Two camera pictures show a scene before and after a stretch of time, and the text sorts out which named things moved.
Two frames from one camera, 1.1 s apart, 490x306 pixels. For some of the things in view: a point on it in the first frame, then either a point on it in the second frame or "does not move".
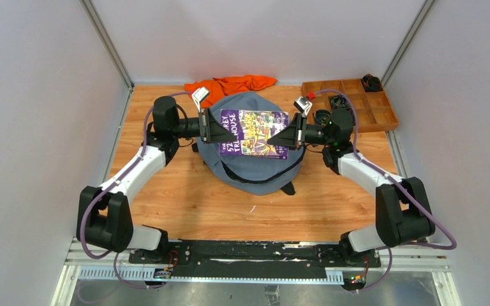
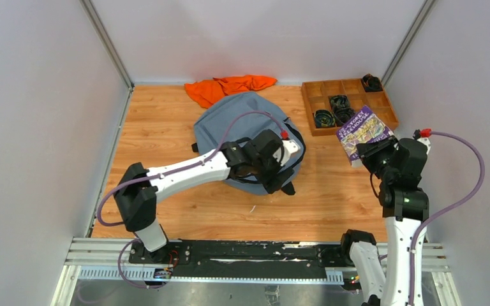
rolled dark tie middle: x=338 y=102 does not move
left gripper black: x=203 y=127 to x=276 y=178
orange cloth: x=217 y=87 does not move
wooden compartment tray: x=374 y=109 does not move
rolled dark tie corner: x=371 y=83 does not move
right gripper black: x=294 y=135 to x=367 y=151
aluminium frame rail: x=84 y=266 does not move
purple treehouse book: x=251 y=130 to x=365 y=128
